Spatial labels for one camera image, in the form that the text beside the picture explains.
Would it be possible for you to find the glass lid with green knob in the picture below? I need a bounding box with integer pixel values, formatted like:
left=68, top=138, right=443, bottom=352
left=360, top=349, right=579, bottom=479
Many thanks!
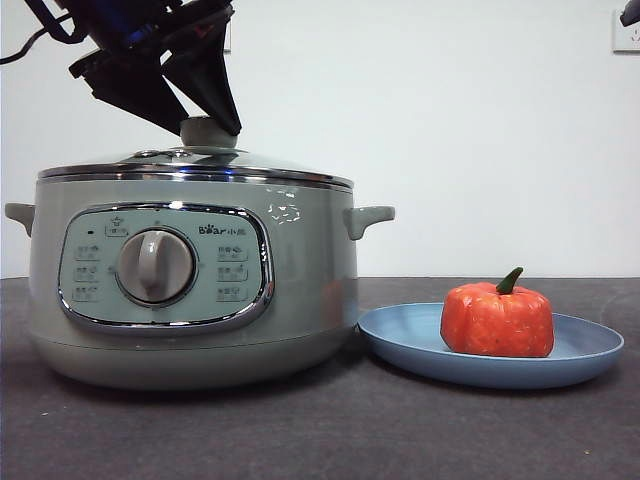
left=38, top=115, right=354, bottom=189

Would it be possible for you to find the orange pumpkin with green stem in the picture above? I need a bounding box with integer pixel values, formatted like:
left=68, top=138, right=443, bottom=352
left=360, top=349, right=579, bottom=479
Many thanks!
left=439, top=266, right=556, bottom=359

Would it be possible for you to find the pale green electric steamer pot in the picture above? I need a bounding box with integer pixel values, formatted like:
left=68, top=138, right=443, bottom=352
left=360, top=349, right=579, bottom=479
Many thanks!
left=3, top=172, right=397, bottom=391

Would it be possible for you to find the blue round plate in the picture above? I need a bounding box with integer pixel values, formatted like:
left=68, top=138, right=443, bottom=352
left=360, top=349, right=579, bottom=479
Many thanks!
left=357, top=302, right=626, bottom=390

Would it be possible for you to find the grey round control dial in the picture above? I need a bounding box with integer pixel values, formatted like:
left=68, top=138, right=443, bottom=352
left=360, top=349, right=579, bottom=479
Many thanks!
left=115, top=228, right=197, bottom=305

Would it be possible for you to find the black cable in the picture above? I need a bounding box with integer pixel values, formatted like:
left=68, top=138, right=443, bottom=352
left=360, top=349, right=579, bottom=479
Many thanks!
left=0, top=19, right=56, bottom=65

